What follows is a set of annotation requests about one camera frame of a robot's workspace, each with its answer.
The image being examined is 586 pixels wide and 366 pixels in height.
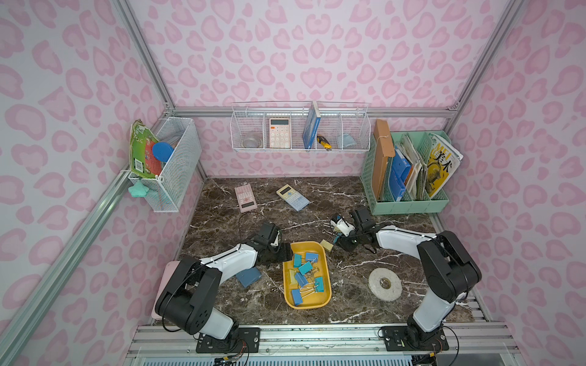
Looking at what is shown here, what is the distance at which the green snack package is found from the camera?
0.68 metres

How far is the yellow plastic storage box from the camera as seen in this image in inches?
31.9

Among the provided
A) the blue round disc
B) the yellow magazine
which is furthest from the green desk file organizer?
the blue round disc

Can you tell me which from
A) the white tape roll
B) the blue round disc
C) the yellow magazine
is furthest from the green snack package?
the yellow magazine
